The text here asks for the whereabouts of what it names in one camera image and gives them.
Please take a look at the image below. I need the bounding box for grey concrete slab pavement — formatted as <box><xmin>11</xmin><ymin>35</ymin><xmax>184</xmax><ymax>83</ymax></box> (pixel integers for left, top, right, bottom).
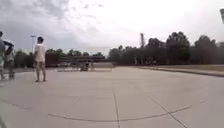
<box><xmin>0</xmin><ymin>66</ymin><xmax>224</xmax><ymax>128</ymax></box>

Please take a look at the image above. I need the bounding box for tall chimney tower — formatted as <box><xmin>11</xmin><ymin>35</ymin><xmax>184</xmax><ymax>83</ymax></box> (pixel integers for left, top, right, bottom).
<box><xmin>139</xmin><ymin>32</ymin><xmax>145</xmax><ymax>49</ymax></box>

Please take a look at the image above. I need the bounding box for low metal railing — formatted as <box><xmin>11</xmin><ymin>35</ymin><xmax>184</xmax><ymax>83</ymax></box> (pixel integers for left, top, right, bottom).
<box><xmin>56</xmin><ymin>61</ymin><xmax>94</xmax><ymax>73</ymax></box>

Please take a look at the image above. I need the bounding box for row of dark trees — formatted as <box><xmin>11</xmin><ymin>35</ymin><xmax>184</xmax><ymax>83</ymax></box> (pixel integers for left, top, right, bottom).
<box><xmin>13</xmin><ymin>31</ymin><xmax>224</xmax><ymax>69</ymax></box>

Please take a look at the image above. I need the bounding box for person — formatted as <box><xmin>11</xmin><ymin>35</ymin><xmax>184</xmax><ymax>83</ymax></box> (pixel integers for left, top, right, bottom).
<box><xmin>4</xmin><ymin>45</ymin><xmax>16</xmax><ymax>81</ymax></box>
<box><xmin>0</xmin><ymin>30</ymin><xmax>15</xmax><ymax>82</ymax></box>
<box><xmin>33</xmin><ymin>36</ymin><xmax>48</xmax><ymax>83</ymax></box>

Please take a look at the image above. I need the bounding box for raised kerb strip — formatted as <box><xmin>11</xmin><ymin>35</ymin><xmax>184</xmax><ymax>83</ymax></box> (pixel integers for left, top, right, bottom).
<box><xmin>133</xmin><ymin>64</ymin><xmax>224</xmax><ymax>78</ymax></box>

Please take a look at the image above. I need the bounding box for lamp post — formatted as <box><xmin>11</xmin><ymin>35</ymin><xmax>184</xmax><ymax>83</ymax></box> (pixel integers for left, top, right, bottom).
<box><xmin>29</xmin><ymin>34</ymin><xmax>37</xmax><ymax>54</ymax></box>

